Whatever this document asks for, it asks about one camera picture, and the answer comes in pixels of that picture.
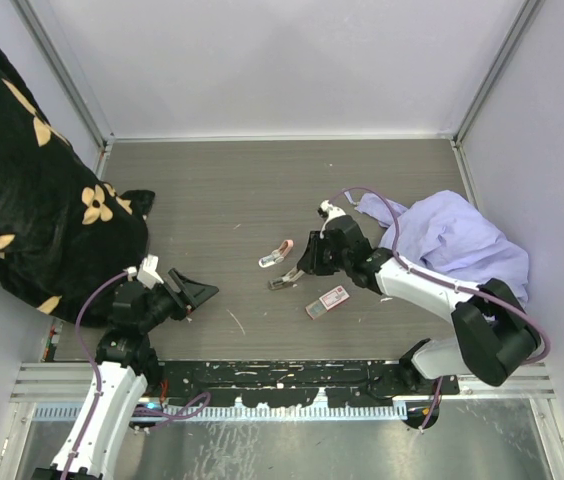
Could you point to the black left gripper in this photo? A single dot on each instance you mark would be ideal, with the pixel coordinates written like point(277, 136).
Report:
point(190, 293)

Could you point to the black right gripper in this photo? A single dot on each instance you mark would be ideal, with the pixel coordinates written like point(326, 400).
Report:
point(311, 262)

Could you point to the beige stapler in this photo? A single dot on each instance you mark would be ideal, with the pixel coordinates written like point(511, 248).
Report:
point(286, 280)

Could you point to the pink stapler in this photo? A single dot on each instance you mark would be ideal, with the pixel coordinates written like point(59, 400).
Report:
point(278, 255)

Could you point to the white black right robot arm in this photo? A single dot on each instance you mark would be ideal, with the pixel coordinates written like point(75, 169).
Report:
point(492, 334)

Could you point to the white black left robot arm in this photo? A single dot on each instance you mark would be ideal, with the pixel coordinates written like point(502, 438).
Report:
point(124, 367)

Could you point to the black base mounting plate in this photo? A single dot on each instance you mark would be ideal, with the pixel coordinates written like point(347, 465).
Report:
point(355, 383)

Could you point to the lavender crumpled cloth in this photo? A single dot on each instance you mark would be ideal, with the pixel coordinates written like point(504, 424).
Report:
point(446, 234)

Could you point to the black floral blanket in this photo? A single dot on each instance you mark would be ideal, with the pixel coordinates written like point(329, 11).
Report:
point(63, 231)

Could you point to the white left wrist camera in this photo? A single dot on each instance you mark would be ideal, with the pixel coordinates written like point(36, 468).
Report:
point(146, 273)

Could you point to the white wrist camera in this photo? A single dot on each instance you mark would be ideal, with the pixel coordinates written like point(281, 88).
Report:
point(328, 212)
point(146, 273)

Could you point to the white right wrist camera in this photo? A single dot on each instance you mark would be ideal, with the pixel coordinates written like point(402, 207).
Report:
point(328, 212)

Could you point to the aluminium front rail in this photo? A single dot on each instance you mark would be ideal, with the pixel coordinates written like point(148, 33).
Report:
point(69, 382)

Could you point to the white slotted cable duct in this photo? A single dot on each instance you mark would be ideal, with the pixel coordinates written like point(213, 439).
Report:
point(60, 412)

